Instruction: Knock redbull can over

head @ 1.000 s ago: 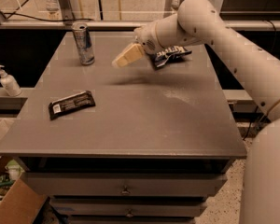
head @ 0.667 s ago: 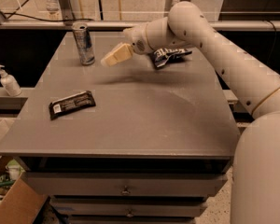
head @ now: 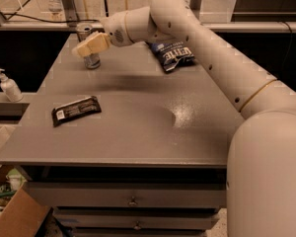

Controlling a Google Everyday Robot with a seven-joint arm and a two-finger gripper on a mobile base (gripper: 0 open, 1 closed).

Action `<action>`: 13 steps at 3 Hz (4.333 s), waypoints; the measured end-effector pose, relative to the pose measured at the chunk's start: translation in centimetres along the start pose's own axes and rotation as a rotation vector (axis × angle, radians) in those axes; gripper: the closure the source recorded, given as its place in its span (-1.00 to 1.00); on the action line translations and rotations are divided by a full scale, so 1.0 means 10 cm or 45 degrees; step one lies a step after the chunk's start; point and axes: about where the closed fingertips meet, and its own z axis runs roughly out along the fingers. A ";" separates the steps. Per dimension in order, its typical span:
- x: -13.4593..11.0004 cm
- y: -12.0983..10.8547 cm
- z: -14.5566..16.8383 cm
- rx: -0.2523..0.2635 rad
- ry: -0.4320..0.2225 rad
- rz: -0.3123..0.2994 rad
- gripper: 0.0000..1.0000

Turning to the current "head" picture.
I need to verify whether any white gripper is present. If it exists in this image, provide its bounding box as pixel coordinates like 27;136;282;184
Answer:
72;11;133;57

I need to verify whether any silver blue redbull can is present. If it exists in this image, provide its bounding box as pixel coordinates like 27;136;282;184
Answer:
75;22;102;70

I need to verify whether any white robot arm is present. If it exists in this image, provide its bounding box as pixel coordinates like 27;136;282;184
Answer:
73;0;296;237

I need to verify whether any black snack bar wrapper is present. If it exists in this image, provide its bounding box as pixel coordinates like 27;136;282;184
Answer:
51;96;102;127

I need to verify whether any blue kettle chips bag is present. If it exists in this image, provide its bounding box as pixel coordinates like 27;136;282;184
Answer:
148;41;194;73

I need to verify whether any white pump soap bottle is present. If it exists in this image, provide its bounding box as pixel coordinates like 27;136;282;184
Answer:
0;68;23;102

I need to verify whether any grey drawer cabinet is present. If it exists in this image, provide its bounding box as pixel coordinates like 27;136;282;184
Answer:
0;43;242;237

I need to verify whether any upper grey drawer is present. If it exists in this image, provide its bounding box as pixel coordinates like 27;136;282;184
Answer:
24;182;226;208

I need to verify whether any grey drawer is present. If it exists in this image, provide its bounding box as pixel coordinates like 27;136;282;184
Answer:
24;182;226;208
53;208;219;230

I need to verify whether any lower grey drawer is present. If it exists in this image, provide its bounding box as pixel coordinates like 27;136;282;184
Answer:
53;208;219;230

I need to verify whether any brown cardboard box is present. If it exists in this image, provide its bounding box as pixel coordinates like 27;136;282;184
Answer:
0;125;50;237

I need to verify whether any black cable on rail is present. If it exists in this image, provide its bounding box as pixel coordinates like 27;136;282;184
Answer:
0;12;100;25

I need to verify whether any metal window rail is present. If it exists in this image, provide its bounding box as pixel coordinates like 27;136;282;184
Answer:
0;21;296;34

